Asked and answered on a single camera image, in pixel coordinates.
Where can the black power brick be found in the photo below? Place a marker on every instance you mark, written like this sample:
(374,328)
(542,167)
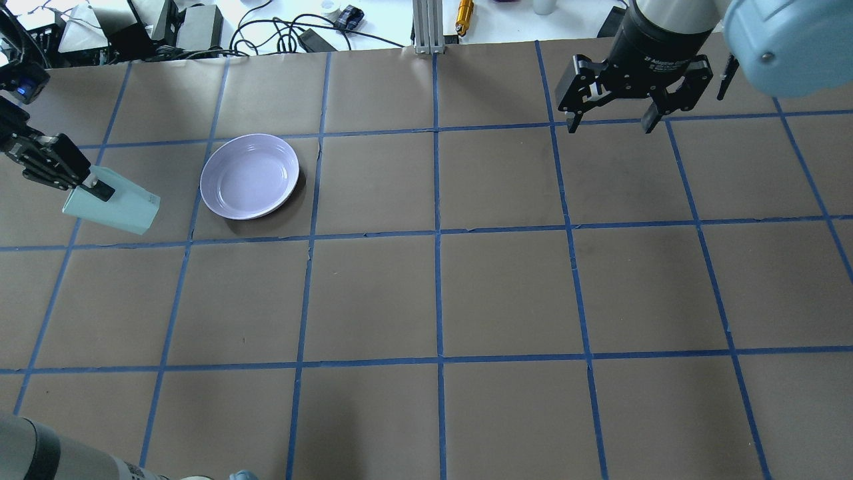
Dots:
(312,42)

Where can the lilac plate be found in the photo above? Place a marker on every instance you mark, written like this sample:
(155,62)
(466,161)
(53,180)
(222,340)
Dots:
(249,177)

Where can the mint green faceted cup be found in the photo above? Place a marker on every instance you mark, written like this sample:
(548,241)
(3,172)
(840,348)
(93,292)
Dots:
(107,198)

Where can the yellow black tool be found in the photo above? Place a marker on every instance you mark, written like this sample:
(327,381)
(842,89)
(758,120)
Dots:
(464,17)

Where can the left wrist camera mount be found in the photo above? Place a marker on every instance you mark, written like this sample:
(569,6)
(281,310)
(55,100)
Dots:
(24,64)

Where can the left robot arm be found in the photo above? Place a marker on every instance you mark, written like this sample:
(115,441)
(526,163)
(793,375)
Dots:
(30,449)

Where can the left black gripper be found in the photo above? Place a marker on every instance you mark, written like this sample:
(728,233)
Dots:
(41,160)

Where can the aluminium frame post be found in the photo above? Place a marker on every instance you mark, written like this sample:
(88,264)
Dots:
(428,24)

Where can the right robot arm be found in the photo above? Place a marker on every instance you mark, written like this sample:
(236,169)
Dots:
(784,48)

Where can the black electronics box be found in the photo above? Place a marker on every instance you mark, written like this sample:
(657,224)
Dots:
(200,28)

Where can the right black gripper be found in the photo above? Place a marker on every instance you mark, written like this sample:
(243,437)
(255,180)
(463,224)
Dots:
(652,48)

